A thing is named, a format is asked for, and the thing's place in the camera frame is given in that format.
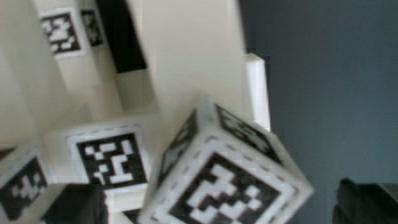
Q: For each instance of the white marker cube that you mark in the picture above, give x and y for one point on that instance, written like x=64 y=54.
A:
x=228 y=181
x=100 y=152

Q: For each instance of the white chair back frame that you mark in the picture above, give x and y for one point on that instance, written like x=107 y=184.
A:
x=190 y=37

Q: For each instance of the white chair leg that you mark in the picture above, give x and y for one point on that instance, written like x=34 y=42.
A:
x=23 y=180

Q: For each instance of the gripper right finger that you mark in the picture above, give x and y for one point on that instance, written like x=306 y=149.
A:
x=366 y=203

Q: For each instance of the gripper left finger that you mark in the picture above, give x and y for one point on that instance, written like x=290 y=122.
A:
x=68 y=205

